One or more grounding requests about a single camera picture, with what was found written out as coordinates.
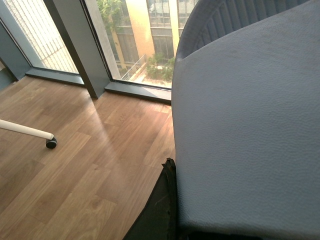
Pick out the white chair with castors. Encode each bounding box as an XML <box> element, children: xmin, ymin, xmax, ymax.
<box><xmin>0</xmin><ymin>120</ymin><xmax>58</xmax><ymax>149</ymax></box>

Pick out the left gripper black camera finger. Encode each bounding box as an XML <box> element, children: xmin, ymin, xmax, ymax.
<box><xmin>123</xmin><ymin>158</ymin><xmax>177</xmax><ymax>240</ymax></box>

